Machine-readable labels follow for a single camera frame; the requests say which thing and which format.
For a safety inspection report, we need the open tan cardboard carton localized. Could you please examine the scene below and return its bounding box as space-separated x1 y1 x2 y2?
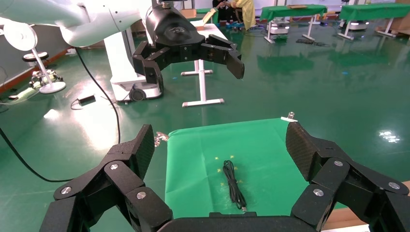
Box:
194 8 218 32

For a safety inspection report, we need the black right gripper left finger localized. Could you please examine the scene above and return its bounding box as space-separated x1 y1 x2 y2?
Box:
40 124 174 232

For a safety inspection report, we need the person in yellow coat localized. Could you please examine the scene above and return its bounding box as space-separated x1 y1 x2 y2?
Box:
230 0 257 31

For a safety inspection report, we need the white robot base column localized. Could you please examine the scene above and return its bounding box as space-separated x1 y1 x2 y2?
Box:
104 27 163 102

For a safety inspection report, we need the black flat floor device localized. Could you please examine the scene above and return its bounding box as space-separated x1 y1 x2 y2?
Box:
296 38 331 48

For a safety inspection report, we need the white round floor stand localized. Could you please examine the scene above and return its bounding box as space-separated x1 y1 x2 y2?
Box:
2 21 67 94

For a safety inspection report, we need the black round stool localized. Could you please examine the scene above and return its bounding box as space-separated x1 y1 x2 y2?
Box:
22 51 63 89

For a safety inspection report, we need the black power adapter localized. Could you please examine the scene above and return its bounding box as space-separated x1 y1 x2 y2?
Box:
70 94 97 110

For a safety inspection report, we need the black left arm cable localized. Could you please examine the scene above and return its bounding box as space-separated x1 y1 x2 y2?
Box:
0 47 122 183

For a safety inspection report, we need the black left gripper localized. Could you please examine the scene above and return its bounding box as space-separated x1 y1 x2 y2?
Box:
132 6 246 94

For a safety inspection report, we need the white table with legs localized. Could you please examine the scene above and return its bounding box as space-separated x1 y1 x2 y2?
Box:
181 22 229 108

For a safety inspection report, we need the green table cloth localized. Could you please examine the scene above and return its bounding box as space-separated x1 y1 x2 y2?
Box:
164 117 348 220

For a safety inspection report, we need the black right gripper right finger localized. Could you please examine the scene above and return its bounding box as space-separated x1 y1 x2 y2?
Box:
285 121 410 232

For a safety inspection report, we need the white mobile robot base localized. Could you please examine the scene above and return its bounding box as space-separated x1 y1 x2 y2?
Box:
268 17 291 35
347 19 369 31

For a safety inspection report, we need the person in dark clothes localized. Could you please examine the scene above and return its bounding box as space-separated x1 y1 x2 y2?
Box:
212 0 236 26

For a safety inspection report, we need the black data cable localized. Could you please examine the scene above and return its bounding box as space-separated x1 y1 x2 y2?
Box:
222 160 248 212

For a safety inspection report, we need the large brown cardboard carton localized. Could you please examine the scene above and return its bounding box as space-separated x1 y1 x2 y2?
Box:
375 0 410 36

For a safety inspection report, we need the silver metal binder clip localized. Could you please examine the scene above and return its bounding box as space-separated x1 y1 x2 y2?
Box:
280 112 298 123
154 131 170 148

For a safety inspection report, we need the green cloth covered table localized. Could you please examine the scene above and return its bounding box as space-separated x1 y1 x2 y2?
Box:
259 3 328 44
337 2 410 41

